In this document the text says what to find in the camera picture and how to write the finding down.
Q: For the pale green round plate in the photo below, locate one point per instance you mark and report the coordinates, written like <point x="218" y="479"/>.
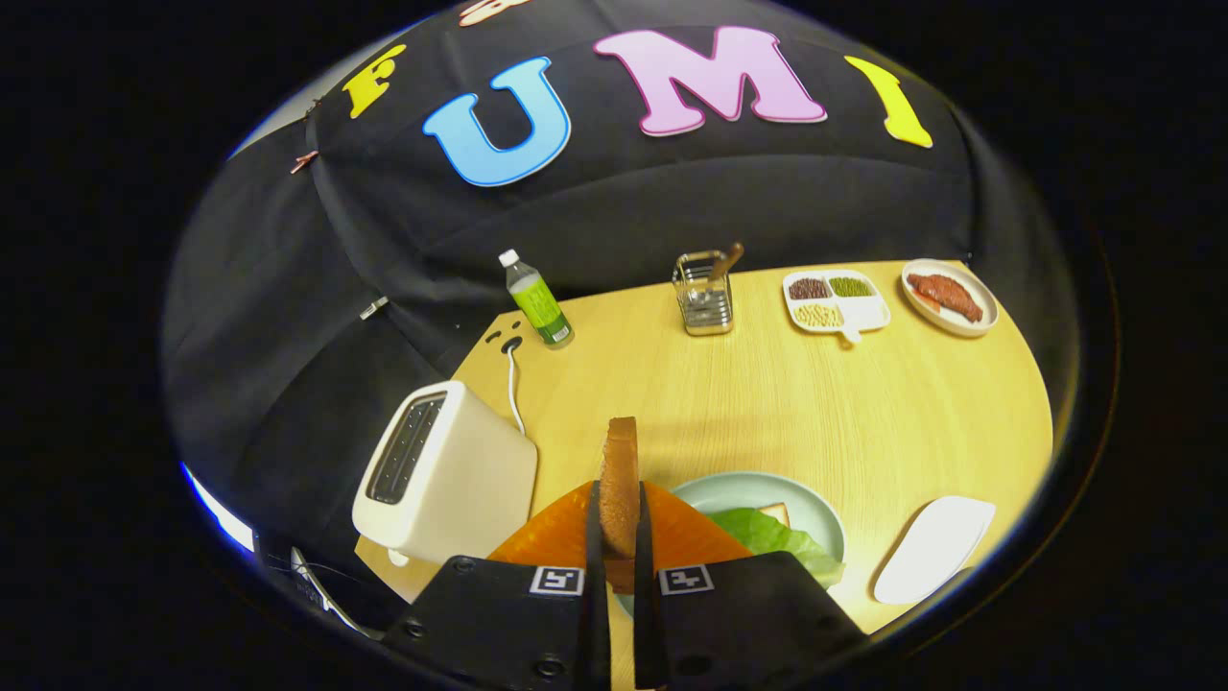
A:
<point x="729" y="491"/>

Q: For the white compartment dish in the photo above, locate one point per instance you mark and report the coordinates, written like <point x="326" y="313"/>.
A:
<point x="863" y="312"/>

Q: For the square white plate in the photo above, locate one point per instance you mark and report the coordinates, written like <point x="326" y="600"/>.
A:
<point x="931" y="552"/>

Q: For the brown meat piece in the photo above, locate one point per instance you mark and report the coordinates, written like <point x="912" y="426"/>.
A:
<point x="945" y="293"/>

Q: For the dark red beans pile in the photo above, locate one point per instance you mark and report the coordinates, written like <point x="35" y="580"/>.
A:
<point x="809" y="288"/>

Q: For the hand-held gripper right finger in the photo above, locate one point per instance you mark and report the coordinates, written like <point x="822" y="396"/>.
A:
<point x="644" y="576"/>

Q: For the round white plate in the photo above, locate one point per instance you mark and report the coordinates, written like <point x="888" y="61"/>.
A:
<point x="945" y="327"/>

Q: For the orange food strip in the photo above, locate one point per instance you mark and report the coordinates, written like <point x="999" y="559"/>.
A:
<point x="923" y="300"/>

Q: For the orange cloth clip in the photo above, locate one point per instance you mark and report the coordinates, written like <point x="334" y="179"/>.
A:
<point x="304" y="162"/>

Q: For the yellow soybeans pile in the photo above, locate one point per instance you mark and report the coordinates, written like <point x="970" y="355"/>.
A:
<point x="817" y="315"/>

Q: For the black backdrop cloth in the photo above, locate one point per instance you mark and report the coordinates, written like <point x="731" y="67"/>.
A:
<point x="672" y="192"/>

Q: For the toasted bread slice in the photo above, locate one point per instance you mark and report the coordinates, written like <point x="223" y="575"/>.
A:
<point x="619" y="480"/>

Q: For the green label drink bottle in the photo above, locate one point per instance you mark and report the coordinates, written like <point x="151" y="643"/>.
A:
<point x="540" y="305"/>

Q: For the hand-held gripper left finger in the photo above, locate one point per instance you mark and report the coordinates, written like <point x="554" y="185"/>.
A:
<point x="595" y="576"/>

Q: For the small white bread slice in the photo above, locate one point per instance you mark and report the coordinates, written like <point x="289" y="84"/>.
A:
<point x="779" y="513"/>

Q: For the white cloth clip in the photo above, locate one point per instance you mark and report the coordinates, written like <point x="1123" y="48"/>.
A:
<point x="374" y="307"/>

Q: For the green beans pile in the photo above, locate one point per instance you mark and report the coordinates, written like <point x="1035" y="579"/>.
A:
<point x="850" y="286"/>

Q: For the green lettuce leaf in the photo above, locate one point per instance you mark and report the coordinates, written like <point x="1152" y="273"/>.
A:
<point x="767" y="533"/>

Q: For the white toaster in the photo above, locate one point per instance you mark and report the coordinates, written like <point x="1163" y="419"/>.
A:
<point x="460" y="480"/>

